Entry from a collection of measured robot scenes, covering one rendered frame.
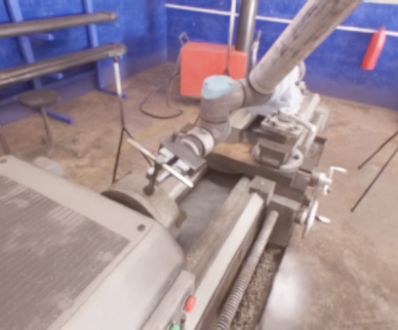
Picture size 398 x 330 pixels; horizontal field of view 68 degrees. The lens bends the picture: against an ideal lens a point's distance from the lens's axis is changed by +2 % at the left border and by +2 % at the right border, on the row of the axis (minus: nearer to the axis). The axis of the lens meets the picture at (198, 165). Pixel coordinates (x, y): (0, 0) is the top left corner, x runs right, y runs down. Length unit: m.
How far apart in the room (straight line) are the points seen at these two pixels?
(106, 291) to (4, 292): 0.13
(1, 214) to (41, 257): 0.14
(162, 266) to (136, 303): 0.07
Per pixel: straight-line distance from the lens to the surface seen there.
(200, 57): 4.04
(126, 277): 0.48
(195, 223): 1.38
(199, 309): 1.02
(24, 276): 0.51
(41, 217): 0.59
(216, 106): 0.87
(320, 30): 0.75
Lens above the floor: 1.72
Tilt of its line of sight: 35 degrees down
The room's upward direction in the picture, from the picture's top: 4 degrees clockwise
